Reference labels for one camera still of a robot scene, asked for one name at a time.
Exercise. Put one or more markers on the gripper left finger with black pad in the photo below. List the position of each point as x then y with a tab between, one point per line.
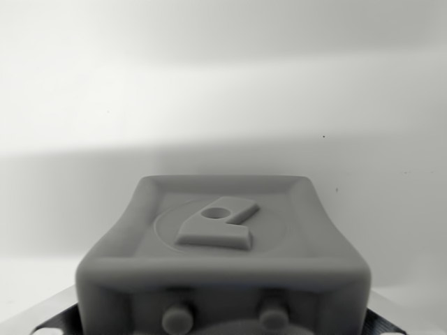
52	319

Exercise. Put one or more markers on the grey cube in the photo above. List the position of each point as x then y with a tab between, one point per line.
223	251

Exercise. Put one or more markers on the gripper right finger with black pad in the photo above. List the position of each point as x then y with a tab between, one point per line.
394	321

